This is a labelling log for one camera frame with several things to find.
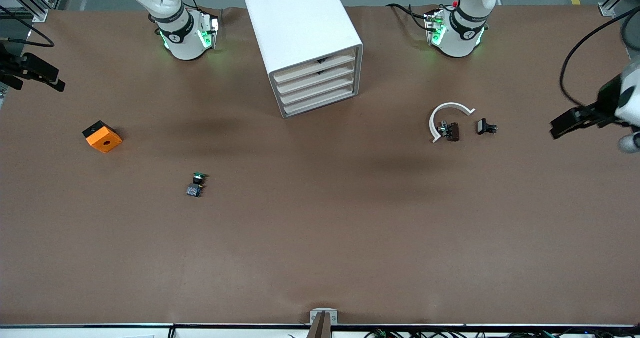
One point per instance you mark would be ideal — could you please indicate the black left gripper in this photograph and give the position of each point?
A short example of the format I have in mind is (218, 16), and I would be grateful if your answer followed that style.
(606, 97)

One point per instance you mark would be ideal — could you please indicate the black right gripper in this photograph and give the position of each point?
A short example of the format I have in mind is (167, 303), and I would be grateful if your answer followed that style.
(11, 67)

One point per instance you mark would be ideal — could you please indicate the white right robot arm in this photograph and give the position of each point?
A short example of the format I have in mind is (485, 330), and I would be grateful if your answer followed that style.
(185, 43)

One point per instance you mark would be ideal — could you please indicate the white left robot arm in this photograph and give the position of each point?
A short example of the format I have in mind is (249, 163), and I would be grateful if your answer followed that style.
(460, 33)

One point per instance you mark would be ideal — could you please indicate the orange and black button box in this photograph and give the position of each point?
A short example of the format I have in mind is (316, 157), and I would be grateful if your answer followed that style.
(104, 139)

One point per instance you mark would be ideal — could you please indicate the small black component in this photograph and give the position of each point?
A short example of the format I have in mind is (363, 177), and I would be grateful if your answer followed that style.
(484, 126)

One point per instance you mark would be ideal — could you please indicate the dark brown metal component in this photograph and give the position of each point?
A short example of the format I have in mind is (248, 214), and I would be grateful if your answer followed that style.
(452, 131)

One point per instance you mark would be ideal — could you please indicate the white curved plastic piece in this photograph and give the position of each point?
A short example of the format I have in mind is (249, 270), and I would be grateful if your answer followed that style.
(450, 106)

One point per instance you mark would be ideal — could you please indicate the brown table mat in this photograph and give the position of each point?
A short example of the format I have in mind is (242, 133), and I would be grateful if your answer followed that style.
(320, 228)

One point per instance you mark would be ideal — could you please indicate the green push button switch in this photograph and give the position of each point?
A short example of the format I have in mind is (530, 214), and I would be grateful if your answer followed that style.
(196, 184)

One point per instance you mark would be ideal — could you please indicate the brown vertical post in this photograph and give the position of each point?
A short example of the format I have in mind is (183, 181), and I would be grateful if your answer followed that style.
(322, 328)

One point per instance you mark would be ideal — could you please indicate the grey metal bracket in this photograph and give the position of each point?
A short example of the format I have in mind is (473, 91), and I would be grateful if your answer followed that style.
(313, 318)

